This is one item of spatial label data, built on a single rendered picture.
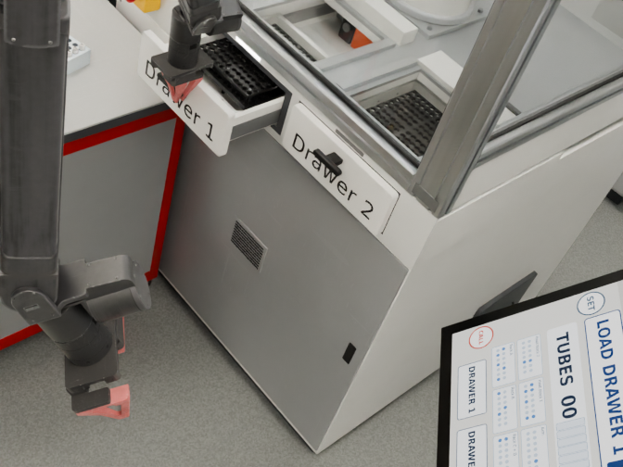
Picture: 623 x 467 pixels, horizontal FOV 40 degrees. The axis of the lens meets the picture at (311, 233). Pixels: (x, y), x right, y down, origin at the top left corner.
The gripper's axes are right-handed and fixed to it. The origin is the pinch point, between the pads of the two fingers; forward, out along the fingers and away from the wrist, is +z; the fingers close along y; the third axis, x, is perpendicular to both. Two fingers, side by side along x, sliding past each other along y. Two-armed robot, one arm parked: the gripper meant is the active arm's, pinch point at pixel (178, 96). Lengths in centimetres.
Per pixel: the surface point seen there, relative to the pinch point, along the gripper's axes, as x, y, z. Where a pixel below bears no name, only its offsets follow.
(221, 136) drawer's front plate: -10.7, 3.0, 2.9
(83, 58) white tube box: 29.7, -3.0, 11.3
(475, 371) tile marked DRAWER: -79, -4, -11
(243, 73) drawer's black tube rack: 0.5, 16.5, 0.5
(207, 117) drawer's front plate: -5.9, 3.0, 1.7
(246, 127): -9.8, 10.1, 4.3
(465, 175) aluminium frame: -52, 23, -14
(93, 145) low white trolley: 13.7, -10.1, 20.5
